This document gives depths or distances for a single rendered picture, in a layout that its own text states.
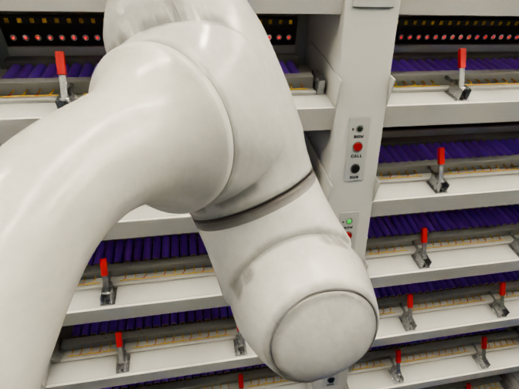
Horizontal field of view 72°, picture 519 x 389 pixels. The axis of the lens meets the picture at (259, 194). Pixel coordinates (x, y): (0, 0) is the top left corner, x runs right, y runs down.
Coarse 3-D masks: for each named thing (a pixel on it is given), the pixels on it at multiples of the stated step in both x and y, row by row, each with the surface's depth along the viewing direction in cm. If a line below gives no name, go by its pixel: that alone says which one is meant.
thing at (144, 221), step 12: (312, 156) 78; (324, 180) 71; (324, 192) 72; (132, 216) 66; (144, 216) 66; (156, 216) 66; (168, 216) 67; (180, 216) 67; (120, 228) 66; (132, 228) 66; (144, 228) 67; (156, 228) 67; (168, 228) 68; (180, 228) 69; (192, 228) 69
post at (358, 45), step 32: (352, 0) 57; (320, 32) 69; (352, 32) 59; (384, 32) 60; (352, 64) 61; (384, 64) 62; (352, 96) 63; (384, 96) 64; (320, 160) 74; (352, 192) 71; (320, 384) 92
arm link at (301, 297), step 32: (288, 192) 24; (320, 192) 26; (224, 224) 24; (256, 224) 24; (288, 224) 24; (320, 224) 25; (224, 256) 25; (256, 256) 24; (288, 256) 22; (320, 256) 22; (352, 256) 24; (224, 288) 25; (256, 288) 22; (288, 288) 21; (320, 288) 21; (352, 288) 21; (256, 320) 22; (288, 320) 21; (320, 320) 21; (352, 320) 21; (256, 352) 23; (288, 352) 21; (320, 352) 21; (352, 352) 22
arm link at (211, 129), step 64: (128, 0) 20; (192, 0) 20; (128, 64) 18; (192, 64) 18; (256, 64) 21; (64, 128) 15; (128, 128) 16; (192, 128) 18; (256, 128) 21; (0, 192) 12; (64, 192) 13; (128, 192) 16; (192, 192) 20; (256, 192) 23; (0, 256) 11; (64, 256) 13; (0, 320) 11; (0, 384) 11
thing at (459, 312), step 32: (384, 288) 100; (416, 288) 99; (448, 288) 100; (480, 288) 99; (512, 288) 101; (384, 320) 93; (416, 320) 94; (448, 320) 94; (480, 320) 95; (512, 320) 96
